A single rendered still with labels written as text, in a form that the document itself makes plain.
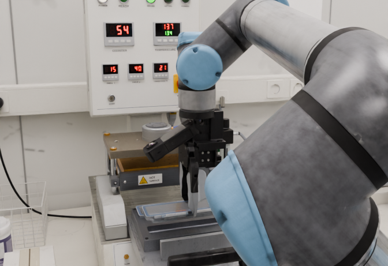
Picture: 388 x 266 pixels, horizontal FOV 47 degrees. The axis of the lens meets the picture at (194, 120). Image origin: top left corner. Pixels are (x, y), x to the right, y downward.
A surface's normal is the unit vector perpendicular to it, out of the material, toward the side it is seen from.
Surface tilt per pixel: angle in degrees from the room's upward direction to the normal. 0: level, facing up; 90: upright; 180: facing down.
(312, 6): 90
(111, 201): 0
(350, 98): 50
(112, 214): 40
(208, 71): 90
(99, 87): 90
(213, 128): 90
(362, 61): 29
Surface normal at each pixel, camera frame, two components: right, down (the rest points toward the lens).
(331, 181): 0.04, 0.23
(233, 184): -0.57, -0.40
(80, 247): 0.00, -0.98
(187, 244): 0.29, 0.21
